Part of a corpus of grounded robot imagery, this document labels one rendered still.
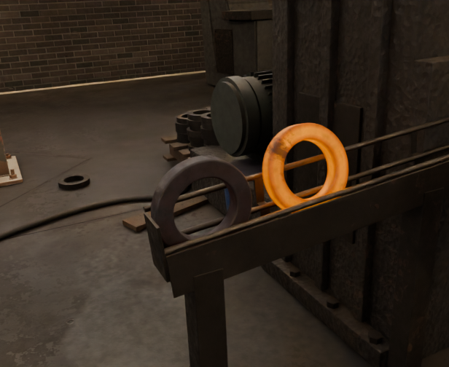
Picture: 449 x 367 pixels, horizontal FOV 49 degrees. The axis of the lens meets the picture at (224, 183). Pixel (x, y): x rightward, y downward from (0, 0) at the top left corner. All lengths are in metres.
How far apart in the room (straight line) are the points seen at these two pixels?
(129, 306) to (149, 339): 0.22
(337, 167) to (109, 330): 1.03
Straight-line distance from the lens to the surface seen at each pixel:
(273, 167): 0.95
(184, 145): 3.19
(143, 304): 1.86
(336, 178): 1.03
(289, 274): 1.84
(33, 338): 1.81
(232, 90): 2.25
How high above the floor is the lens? 1.03
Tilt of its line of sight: 21 degrees down
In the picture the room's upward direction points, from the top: 3 degrees counter-clockwise
